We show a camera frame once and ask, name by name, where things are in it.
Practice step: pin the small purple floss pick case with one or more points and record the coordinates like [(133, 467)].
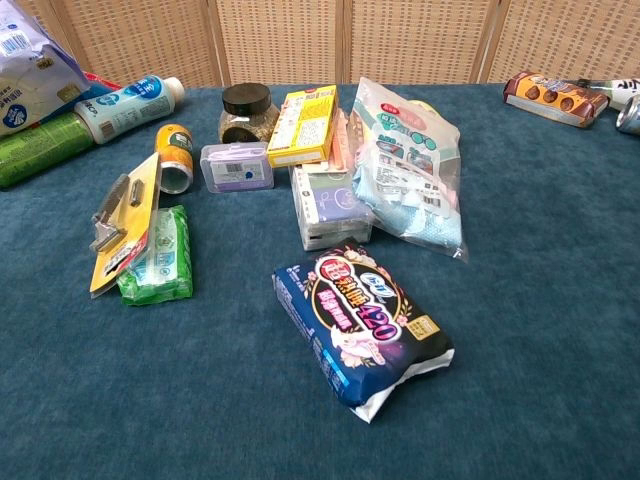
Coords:
[(236, 167)]

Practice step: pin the blue velvet tablecloth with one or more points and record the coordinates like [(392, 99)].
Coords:
[(320, 350)]

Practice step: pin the razor on yellow blister card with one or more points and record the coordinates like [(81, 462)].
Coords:
[(127, 220)]

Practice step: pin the white bottle with black print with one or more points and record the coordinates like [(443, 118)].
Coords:
[(617, 90)]

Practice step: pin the woven rattan folding screen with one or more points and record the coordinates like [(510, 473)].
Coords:
[(320, 40)]

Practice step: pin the purple and white plastic bag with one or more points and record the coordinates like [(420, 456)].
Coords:
[(30, 70)]

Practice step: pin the yellow cardboard box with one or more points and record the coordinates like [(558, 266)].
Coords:
[(302, 127)]

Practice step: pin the silver metal can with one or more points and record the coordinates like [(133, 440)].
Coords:
[(630, 116)]

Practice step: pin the green cylindrical can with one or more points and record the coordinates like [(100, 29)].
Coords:
[(40, 147)]

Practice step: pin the clear box with purple label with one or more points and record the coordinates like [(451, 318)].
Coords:
[(332, 210)]

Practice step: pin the red package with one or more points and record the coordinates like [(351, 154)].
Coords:
[(102, 81)]

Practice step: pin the white and blue plastic bottle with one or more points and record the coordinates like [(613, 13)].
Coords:
[(125, 107)]

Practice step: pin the dark blue sanitary pad pack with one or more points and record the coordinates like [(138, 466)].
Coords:
[(350, 320)]

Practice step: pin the green wipes packet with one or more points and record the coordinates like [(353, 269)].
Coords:
[(162, 260)]

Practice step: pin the orange and green drink can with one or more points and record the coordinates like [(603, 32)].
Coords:
[(175, 157)]

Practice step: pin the clear bag of cleaning cloths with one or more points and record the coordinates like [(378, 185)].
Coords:
[(410, 165)]

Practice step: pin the glass jar with black lid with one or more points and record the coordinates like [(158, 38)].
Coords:
[(245, 117)]

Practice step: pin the brown chocolate biscuit package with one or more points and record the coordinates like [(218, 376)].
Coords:
[(552, 97)]

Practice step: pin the pink flat package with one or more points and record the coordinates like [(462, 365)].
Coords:
[(340, 145)]

